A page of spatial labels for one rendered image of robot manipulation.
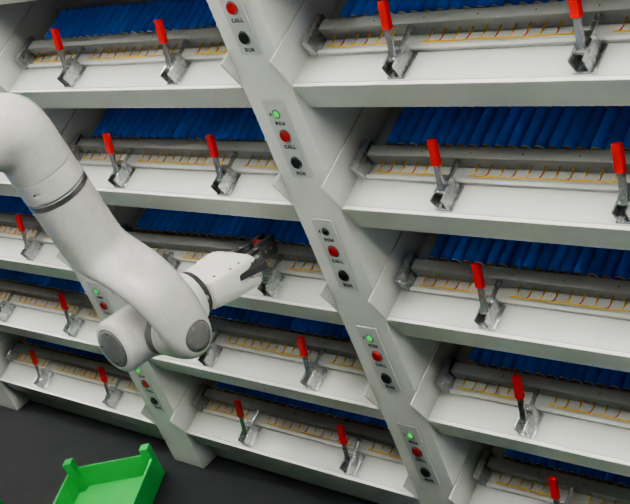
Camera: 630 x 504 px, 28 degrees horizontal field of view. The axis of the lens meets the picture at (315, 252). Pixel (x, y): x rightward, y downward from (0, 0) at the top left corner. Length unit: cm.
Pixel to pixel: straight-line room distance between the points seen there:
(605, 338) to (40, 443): 164
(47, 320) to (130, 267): 101
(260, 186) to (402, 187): 27
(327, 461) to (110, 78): 78
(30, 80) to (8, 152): 55
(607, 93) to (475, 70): 17
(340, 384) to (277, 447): 32
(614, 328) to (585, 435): 22
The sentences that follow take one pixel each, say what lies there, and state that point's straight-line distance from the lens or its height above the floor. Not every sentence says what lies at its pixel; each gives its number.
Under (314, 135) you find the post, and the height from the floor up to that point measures 79.
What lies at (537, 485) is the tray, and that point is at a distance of 200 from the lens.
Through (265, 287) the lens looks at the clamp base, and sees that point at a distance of 198.
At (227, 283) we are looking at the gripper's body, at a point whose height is 58.
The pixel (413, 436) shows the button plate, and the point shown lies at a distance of 197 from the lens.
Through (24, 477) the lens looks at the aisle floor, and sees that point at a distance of 285.
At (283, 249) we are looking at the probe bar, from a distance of 200.
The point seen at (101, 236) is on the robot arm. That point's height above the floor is 77.
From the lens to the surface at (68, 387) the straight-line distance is 286.
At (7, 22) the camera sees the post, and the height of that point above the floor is 97.
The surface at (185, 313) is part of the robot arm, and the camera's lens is 173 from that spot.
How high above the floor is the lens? 141
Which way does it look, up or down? 26 degrees down
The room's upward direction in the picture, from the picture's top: 23 degrees counter-clockwise
